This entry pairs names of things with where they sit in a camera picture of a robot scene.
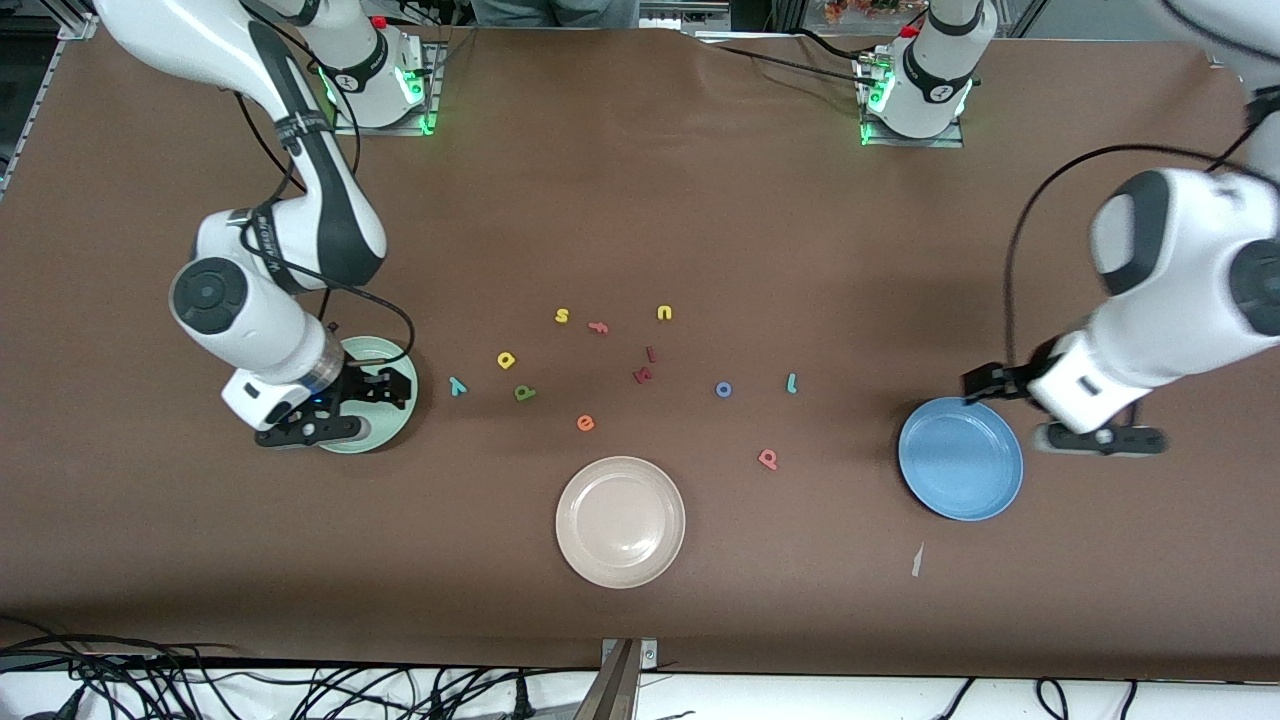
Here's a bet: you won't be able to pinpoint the green plate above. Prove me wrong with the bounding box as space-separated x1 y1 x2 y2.
315 335 419 456

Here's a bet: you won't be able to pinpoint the beige plate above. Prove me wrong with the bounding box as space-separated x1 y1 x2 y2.
555 456 687 590

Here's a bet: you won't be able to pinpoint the person in dark clothes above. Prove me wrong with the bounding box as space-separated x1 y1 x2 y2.
470 0 641 29

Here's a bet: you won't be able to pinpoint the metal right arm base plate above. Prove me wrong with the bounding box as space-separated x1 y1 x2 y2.
328 40 447 137

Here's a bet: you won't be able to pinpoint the aluminium profile post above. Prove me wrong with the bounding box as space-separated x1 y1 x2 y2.
572 640 641 720

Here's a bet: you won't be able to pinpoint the black cable on mat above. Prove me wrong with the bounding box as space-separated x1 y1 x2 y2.
700 28 881 86

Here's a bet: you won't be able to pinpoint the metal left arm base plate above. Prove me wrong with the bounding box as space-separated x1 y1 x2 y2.
853 50 967 149

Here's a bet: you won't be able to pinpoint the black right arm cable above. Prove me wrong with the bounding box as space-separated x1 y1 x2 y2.
232 0 417 373

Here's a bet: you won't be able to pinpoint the brown table mat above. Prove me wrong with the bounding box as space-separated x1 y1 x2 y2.
0 18 1280 681

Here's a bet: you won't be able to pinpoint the tangled black cables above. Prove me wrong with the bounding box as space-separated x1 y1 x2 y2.
0 618 561 720

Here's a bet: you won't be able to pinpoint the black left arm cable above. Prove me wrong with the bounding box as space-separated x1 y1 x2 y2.
1003 100 1280 373

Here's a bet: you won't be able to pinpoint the orange flowers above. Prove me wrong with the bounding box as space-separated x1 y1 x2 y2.
822 0 926 26

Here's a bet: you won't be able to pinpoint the blue plate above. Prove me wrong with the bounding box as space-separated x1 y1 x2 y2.
897 396 1025 523

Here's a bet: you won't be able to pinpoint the metal bracket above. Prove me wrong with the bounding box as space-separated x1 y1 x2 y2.
600 637 659 671

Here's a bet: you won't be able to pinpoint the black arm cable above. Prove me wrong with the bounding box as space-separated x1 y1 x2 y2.
232 0 417 373
1003 100 1280 373

